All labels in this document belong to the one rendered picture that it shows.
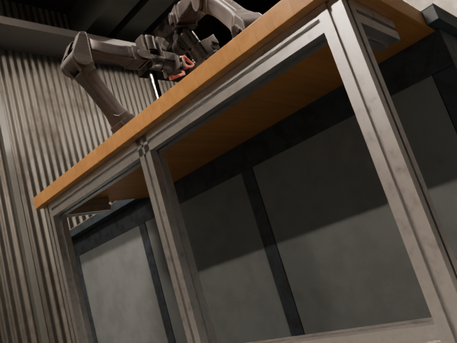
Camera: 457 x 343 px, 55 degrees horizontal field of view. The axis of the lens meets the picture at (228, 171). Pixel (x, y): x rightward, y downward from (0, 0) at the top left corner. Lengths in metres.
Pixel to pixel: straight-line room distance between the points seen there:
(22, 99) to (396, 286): 2.94
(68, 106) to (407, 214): 3.20
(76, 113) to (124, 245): 1.85
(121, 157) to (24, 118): 2.34
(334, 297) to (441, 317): 0.60
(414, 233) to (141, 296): 1.44
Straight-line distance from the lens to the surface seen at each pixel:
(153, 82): 3.09
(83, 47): 1.51
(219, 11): 1.22
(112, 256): 2.11
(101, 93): 1.47
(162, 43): 1.77
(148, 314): 1.95
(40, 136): 3.45
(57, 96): 3.67
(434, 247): 0.69
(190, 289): 1.02
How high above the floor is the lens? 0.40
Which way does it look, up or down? 12 degrees up
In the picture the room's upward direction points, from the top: 17 degrees counter-clockwise
